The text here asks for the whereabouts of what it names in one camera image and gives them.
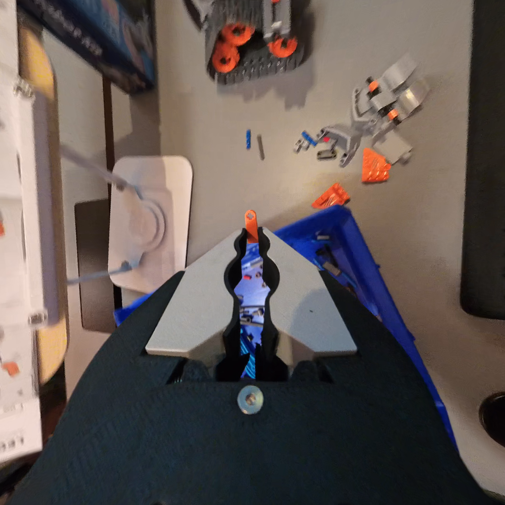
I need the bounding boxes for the orange toy beam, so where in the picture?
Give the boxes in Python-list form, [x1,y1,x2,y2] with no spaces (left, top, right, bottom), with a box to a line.
[244,209,261,244]

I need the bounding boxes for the heap of small toy parts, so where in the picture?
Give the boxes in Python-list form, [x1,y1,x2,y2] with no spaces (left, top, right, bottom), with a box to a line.
[233,233,357,379]

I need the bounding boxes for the white suction mount plate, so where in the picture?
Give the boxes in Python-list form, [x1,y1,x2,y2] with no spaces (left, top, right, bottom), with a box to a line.
[107,155,194,294]

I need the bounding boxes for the grey panel assembly orange pins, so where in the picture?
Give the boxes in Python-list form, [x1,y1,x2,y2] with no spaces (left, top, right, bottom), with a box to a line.
[350,52,431,133]

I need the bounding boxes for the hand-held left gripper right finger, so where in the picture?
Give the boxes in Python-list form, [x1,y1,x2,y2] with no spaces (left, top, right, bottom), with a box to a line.
[260,227,358,380]

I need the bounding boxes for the white instruction booklet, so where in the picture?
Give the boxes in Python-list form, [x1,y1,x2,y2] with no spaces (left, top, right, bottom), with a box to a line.
[0,0,60,464]

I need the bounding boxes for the grey flat toy panel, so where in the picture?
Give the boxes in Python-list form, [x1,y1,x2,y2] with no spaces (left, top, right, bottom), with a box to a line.
[372,135,414,165]

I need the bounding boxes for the grey orange tracked toy vehicle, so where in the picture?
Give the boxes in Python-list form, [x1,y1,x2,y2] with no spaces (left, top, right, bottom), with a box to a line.
[183,0,313,86]

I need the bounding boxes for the blue plastic bin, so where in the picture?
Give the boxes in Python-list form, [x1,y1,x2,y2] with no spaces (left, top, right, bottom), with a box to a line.
[114,205,460,452]

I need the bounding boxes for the blue cardboard box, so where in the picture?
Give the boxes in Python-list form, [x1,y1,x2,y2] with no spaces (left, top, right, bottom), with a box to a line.
[18,0,156,95]

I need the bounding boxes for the orange triangular toy panel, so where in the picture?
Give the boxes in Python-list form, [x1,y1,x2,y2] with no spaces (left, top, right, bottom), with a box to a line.
[311,182,351,210]
[361,148,393,184]

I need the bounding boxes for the grey curved toy panel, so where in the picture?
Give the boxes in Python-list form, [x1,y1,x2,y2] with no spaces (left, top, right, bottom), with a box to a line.
[319,123,362,168]

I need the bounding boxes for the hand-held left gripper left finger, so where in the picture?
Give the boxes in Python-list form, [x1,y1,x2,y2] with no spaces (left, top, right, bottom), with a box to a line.
[145,228,248,380]

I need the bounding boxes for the black round object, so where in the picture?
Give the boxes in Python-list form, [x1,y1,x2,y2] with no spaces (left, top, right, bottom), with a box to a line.
[478,392,505,449]

